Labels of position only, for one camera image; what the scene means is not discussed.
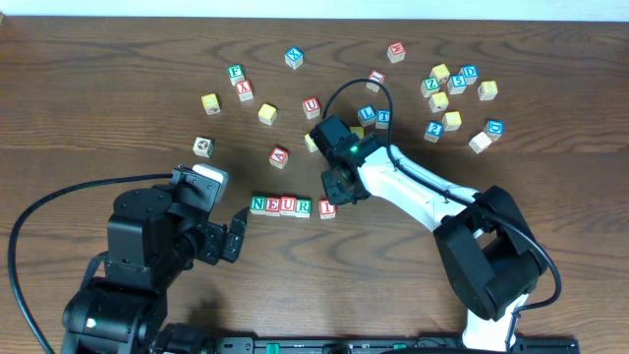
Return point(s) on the white picture block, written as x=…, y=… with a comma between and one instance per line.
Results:
x=203, y=147

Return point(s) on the green Z block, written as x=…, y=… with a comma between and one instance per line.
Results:
x=429, y=86

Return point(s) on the blue d block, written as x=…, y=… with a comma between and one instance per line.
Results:
x=469, y=73
x=494, y=129

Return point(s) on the blue T block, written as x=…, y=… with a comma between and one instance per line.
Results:
x=382, y=119

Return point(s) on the green N block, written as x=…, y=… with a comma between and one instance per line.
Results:
x=257, y=204

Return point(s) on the blue D block far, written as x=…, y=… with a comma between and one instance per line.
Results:
x=469, y=73

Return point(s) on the blue X block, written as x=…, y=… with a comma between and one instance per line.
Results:
x=294, y=58

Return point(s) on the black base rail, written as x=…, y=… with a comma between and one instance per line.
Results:
x=248, y=345

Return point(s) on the yellow S block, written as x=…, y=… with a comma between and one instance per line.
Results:
x=451, y=121

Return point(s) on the blue 2 block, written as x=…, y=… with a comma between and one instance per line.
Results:
x=433, y=132

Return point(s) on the red A block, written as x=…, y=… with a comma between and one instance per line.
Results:
x=279, y=157

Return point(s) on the blue D block near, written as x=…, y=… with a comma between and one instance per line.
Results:
x=494, y=129

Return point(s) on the green F block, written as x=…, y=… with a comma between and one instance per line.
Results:
x=236, y=74

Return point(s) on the yellow O block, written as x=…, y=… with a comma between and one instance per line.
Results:
x=358, y=131

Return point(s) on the red M block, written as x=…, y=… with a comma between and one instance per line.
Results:
x=396, y=52

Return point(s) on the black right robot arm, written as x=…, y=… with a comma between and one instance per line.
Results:
x=491, y=259

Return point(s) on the blue 5 block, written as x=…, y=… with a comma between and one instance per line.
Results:
x=456, y=84

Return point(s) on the red Y block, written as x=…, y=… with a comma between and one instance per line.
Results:
x=245, y=90

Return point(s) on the red i block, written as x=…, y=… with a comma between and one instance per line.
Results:
x=375, y=78
x=326, y=209

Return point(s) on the red u block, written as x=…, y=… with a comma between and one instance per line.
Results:
x=288, y=205
x=311, y=107

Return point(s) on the red E block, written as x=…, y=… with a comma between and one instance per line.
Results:
x=272, y=206

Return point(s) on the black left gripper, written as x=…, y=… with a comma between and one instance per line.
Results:
x=214, y=241

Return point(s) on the green R block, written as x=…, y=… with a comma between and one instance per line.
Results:
x=303, y=208

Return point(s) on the yellow B block right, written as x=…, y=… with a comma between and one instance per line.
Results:
x=487, y=90

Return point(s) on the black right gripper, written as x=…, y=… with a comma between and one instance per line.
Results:
x=339, y=186

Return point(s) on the yellow picture block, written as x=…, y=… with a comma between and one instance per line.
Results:
x=440, y=73

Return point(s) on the blue L block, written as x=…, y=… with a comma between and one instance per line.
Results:
x=367, y=115

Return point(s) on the plain block red 3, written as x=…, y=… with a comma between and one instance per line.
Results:
x=480, y=142

